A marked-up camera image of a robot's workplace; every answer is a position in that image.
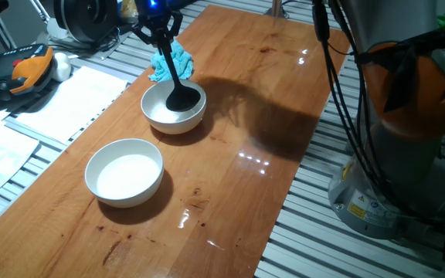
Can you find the yellow snack packet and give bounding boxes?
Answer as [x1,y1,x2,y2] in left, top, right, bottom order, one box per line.
[120,0,138,22]

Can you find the white computer mouse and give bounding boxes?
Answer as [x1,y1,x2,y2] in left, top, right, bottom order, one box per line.
[51,52,73,83]

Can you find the black loose cable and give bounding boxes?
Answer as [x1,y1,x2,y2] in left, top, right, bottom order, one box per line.
[50,17,148,59]

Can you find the teal terry cloth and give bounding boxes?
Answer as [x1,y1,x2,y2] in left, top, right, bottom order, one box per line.
[148,39,195,83]

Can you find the black ladle with red accents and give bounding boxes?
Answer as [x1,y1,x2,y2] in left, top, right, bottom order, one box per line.
[156,32,202,113]

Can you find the aluminium frame post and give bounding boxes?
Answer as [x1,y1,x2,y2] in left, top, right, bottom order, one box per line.
[263,0,290,19]

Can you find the glossy wooden board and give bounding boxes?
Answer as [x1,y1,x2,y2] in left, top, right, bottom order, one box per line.
[0,4,353,278]

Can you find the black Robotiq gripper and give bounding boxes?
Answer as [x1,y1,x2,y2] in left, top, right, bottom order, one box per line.
[131,0,184,48]

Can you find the orange black teach pendant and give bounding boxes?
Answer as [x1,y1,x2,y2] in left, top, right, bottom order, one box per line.
[0,43,56,103]

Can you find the white ceramic bowl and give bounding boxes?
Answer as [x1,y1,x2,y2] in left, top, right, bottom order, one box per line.
[140,78,208,135]
[84,138,165,209]

